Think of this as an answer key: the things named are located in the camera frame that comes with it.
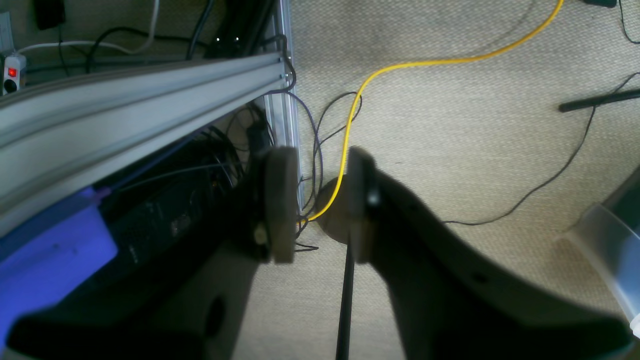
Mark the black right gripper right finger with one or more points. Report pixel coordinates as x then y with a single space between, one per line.
449 301

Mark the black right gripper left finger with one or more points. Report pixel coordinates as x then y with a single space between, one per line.
188 302

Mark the purple plastic part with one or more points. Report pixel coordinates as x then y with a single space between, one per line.
50 255

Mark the clear plastic bin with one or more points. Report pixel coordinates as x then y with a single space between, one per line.
608 235

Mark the black tripod leg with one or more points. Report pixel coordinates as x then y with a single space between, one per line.
596 101

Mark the white power strip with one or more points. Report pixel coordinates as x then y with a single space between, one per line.
13 75

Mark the aluminium frame rail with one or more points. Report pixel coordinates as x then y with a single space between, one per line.
61 137

